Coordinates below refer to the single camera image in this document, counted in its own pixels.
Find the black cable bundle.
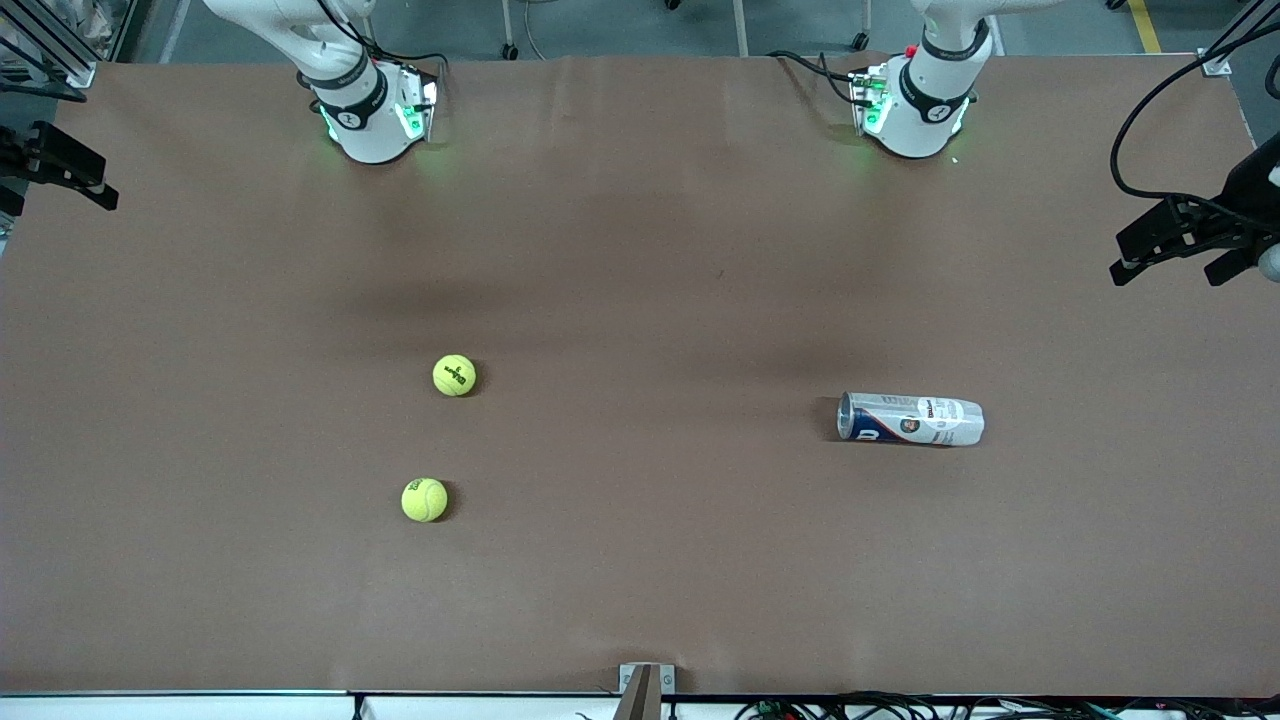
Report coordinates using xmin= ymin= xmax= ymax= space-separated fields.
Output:
xmin=735 ymin=690 xmax=1280 ymax=720

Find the clear tennis ball can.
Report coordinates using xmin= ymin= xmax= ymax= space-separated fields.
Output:
xmin=837 ymin=391 xmax=986 ymax=448

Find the black right arm base cable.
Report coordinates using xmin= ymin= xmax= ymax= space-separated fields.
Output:
xmin=315 ymin=0 xmax=451 ymax=76

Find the yellow tennis ball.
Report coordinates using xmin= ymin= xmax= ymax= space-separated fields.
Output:
xmin=401 ymin=477 xmax=449 ymax=523
xmin=432 ymin=354 xmax=478 ymax=398

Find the black arm base cable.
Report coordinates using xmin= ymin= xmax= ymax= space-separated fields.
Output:
xmin=768 ymin=50 xmax=861 ymax=106
xmin=315 ymin=0 xmax=451 ymax=76

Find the black left arm base cable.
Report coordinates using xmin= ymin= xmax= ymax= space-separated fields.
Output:
xmin=768 ymin=50 xmax=861 ymax=106

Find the brown table cover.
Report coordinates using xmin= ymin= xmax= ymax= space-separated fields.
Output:
xmin=0 ymin=52 xmax=1280 ymax=698

